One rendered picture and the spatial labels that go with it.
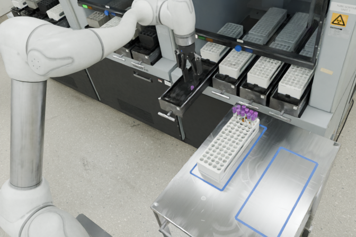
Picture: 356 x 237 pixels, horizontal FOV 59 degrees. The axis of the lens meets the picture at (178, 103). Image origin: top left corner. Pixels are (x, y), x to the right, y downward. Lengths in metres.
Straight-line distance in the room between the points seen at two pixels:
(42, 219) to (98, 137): 1.54
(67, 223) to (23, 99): 0.40
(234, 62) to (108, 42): 0.79
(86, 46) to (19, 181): 0.52
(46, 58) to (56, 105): 2.20
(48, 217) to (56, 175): 1.42
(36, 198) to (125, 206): 1.05
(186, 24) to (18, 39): 0.61
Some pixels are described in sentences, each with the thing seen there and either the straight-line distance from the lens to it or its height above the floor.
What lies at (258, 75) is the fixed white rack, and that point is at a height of 0.85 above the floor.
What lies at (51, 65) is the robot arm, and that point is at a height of 1.40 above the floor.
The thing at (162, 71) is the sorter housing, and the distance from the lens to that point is 1.80.
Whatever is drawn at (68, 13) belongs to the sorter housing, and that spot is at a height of 0.86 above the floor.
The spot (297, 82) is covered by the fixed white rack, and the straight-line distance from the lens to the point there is 1.48.
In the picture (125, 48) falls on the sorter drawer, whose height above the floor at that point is 0.81.
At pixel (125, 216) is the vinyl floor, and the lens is 2.13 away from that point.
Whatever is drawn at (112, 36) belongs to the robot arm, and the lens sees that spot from 0.97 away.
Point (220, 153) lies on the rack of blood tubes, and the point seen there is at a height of 0.87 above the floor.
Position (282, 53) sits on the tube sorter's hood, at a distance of 1.41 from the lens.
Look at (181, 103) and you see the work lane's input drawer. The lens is 1.47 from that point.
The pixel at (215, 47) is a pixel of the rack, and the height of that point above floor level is 0.86.
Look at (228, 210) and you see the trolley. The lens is 1.13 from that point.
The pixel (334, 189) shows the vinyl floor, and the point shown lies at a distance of 2.20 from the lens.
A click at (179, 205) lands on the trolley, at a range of 1.15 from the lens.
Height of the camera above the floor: 1.84
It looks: 44 degrees down
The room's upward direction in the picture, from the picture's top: 11 degrees counter-clockwise
